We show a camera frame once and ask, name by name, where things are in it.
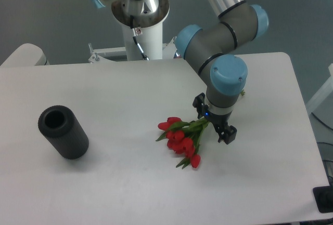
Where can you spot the black ribbed cylindrical vase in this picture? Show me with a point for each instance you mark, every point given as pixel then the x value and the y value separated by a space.
pixel 61 128

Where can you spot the red tulip bouquet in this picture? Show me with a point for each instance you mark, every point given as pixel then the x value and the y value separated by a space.
pixel 184 138

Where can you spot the black device at table edge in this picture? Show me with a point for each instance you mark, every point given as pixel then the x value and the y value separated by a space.
pixel 323 198

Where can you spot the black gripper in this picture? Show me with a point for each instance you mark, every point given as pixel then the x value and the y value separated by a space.
pixel 218 117

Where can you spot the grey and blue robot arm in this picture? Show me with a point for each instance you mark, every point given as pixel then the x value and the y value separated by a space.
pixel 208 52

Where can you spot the white metal base frame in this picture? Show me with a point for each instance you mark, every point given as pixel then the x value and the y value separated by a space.
pixel 169 51

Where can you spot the white furniture at right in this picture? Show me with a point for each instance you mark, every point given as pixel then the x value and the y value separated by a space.
pixel 324 91

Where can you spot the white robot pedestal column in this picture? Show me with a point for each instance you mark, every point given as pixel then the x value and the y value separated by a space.
pixel 142 27

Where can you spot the white side table left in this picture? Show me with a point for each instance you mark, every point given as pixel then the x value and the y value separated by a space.
pixel 26 55

